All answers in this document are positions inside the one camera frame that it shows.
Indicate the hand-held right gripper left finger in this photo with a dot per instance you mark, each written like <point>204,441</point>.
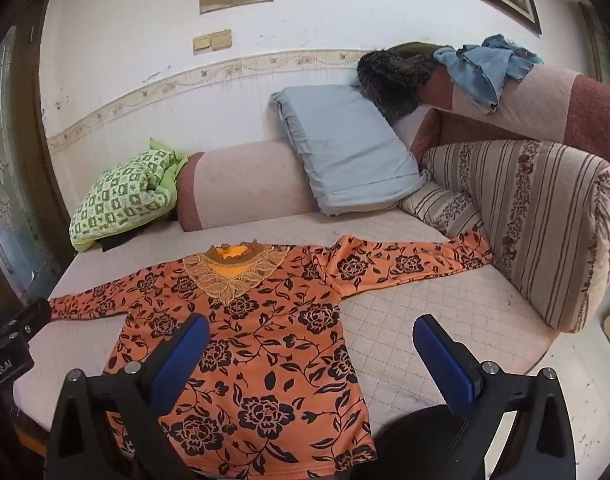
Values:
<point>185,360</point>

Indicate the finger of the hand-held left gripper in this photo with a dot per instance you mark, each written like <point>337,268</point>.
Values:
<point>32,315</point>

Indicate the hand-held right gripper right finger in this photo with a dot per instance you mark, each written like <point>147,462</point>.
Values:
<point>445,365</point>

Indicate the orange floral shirt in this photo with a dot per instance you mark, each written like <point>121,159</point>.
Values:
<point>285,360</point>

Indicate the pink quilted sofa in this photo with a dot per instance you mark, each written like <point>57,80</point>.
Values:
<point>410,320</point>

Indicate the wooden door with stained glass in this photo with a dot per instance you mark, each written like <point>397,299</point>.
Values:
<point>10,170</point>

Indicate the green patterned pillow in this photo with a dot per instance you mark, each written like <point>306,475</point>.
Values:
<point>125,195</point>

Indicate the small striped floral pillow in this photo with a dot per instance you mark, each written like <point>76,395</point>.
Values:
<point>435,207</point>

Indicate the large striped floral bolster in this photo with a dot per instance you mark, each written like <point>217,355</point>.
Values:
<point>535,220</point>

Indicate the light blue pillow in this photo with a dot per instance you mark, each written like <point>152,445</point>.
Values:
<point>345,150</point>

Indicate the blue cloth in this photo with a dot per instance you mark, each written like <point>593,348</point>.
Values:
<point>480,70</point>

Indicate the beige light switch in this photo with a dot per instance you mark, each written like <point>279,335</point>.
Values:
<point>221,39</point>
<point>202,44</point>

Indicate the wooden wall frame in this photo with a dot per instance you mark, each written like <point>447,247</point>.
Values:
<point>600,45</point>

